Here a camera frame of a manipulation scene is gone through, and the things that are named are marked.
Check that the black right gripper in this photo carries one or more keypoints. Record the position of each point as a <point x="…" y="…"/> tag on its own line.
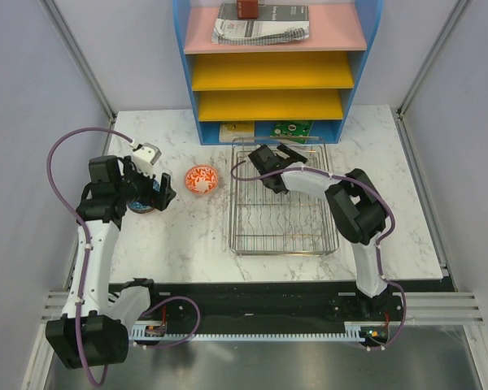
<point x="291" y="153"/>

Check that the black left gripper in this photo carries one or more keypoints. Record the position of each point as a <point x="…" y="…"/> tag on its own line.
<point x="163" y="197"/>

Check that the blue triangle pattern bowl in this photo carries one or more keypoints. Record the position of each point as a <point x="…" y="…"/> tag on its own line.
<point x="145" y="204"/>

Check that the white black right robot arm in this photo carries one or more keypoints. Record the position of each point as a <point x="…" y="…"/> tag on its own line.
<point x="360" y="214"/>

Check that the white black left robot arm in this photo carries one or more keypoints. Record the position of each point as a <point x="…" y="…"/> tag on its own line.
<point x="92" y="331"/>

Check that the orange floral white bowl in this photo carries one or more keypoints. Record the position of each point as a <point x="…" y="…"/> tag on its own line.
<point x="201" y="179"/>

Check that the green book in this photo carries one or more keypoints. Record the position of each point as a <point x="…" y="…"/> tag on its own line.
<point x="295" y="131"/>

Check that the yellow illustrated book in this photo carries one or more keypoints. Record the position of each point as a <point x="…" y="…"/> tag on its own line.
<point x="232" y="130"/>

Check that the blue shelf unit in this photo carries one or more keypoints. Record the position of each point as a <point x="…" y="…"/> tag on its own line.
<point x="313" y="80"/>

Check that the grey manual booklet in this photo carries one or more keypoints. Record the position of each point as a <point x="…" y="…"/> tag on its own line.
<point x="275" y="24"/>

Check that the brown wooden block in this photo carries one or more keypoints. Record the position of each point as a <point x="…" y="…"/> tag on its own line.
<point x="249" y="9"/>

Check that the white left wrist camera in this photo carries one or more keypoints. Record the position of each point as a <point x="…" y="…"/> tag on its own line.
<point x="144" y="157"/>

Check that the stainless wire dish rack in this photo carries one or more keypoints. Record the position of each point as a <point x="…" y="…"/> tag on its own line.
<point x="262" y="222"/>

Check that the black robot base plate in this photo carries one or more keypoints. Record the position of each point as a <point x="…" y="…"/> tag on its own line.
<point x="277" y="307"/>

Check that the white slotted cable duct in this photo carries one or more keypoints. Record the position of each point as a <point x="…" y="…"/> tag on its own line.
<point x="146" y="333"/>

